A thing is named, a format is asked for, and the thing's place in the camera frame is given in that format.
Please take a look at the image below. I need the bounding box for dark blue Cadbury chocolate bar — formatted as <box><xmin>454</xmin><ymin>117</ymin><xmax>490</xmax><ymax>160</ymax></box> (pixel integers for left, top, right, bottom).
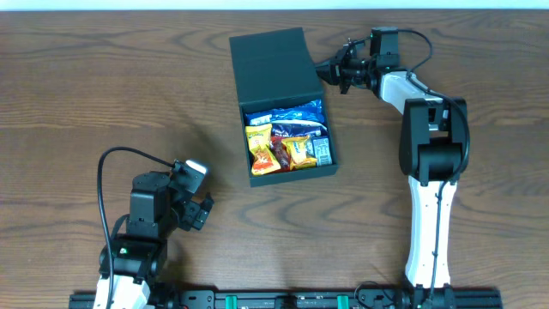
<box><xmin>271</xmin><ymin>122</ymin><xmax>327</xmax><ymax>138</ymax></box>

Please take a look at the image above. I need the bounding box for small yellow candy packet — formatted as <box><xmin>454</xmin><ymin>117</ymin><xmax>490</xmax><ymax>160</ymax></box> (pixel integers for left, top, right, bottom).
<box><xmin>281</xmin><ymin>136</ymin><xmax>317</xmax><ymax>171</ymax></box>

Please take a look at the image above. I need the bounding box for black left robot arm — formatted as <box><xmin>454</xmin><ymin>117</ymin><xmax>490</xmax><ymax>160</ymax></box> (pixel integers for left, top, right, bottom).
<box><xmin>93</xmin><ymin>160</ymin><xmax>214</xmax><ymax>308</ymax></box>

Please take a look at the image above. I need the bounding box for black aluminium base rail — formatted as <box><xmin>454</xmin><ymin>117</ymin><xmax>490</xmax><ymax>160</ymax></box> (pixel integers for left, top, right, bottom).
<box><xmin>68</xmin><ymin>288</ymin><xmax>504</xmax><ymax>309</ymax></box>

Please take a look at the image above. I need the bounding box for red Hacks candy bag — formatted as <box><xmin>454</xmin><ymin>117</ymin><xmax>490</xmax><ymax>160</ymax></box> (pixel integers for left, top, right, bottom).
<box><xmin>270</xmin><ymin>136</ymin><xmax>291</xmax><ymax>172</ymax></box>

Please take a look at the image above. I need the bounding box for small dark blue box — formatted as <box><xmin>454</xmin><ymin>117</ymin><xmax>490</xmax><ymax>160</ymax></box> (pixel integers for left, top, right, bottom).
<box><xmin>312</xmin><ymin>136</ymin><xmax>333</xmax><ymax>167</ymax></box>

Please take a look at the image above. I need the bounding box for dark green box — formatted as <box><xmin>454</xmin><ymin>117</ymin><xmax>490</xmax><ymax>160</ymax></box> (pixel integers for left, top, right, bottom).
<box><xmin>229</xmin><ymin>27</ymin><xmax>338</xmax><ymax>187</ymax></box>

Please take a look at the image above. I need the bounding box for long blue snack bar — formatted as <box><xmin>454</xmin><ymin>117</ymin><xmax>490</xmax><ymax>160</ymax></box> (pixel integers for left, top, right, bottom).
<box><xmin>244</xmin><ymin>100</ymin><xmax>325</xmax><ymax>125</ymax></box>

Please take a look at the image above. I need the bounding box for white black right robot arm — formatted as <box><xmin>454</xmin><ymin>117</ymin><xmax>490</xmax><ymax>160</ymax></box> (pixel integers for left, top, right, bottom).
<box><xmin>315</xmin><ymin>27</ymin><xmax>471</xmax><ymax>298</ymax></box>

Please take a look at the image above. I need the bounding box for yellow orange snack packet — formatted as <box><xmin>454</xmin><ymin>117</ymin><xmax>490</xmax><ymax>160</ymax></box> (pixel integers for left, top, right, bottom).
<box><xmin>245</xmin><ymin>124</ymin><xmax>281</xmax><ymax>176</ymax></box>

